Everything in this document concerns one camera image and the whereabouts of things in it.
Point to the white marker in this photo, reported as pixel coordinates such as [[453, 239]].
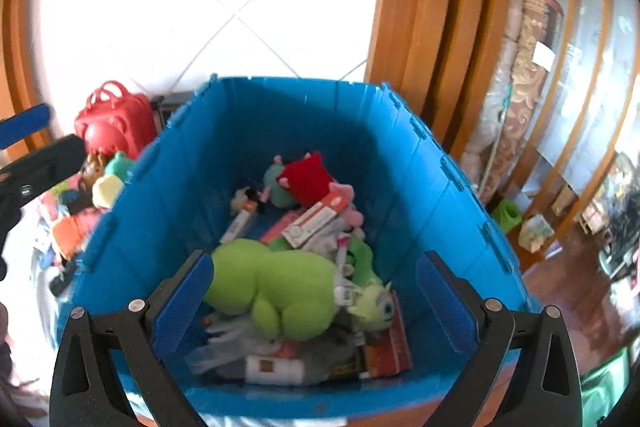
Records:
[[342, 252]]

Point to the small pink box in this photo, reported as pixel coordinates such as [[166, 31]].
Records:
[[280, 227]]

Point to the dark green plush toy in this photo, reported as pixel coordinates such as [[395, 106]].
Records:
[[362, 259]]

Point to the red toy suitcase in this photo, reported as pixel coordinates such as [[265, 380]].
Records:
[[115, 127]]

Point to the grey plush toy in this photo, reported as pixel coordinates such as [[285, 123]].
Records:
[[235, 342]]

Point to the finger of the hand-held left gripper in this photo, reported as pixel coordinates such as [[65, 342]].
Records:
[[25, 123], [45, 167]]

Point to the lime green plush toy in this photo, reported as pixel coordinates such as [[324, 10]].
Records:
[[280, 277]]

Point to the white orange tube box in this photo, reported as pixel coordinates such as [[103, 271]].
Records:
[[239, 223]]

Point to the wooden glass door cabinet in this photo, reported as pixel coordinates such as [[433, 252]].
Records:
[[585, 57]]

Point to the green one-eyed monster plush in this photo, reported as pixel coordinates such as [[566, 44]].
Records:
[[372, 304]]

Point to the red pink pig plush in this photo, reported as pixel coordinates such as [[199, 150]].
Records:
[[305, 179]]

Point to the teal pink pig plush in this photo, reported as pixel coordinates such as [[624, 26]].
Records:
[[275, 179]]

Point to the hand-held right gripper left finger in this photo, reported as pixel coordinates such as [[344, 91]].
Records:
[[182, 302]]

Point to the patterned rolled carpet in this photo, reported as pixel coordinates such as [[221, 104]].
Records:
[[530, 82]]

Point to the green yellow orange plush toy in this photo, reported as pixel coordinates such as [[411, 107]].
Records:
[[107, 192]]

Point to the black box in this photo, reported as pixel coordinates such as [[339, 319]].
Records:
[[175, 99]]

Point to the white patterned bag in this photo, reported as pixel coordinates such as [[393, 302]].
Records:
[[536, 233]]

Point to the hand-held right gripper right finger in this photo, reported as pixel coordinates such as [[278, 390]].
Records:
[[445, 302]]

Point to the green cloth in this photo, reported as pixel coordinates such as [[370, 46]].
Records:
[[605, 387]]

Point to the white box brown label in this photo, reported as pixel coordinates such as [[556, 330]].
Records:
[[275, 369]]

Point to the blue plastic storage bin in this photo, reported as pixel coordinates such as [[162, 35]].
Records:
[[280, 117]]

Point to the white red medicine box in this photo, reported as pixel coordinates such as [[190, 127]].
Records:
[[312, 222]]

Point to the black white small plush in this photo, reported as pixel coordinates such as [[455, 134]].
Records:
[[245, 197]]

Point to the green plastic cup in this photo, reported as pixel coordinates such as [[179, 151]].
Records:
[[507, 216]]

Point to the dark green box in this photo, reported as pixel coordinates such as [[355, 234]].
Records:
[[347, 364]]

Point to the wooden door frame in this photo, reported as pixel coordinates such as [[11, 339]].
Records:
[[20, 57], [425, 7]]

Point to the brown doll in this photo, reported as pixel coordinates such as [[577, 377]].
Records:
[[92, 169]]

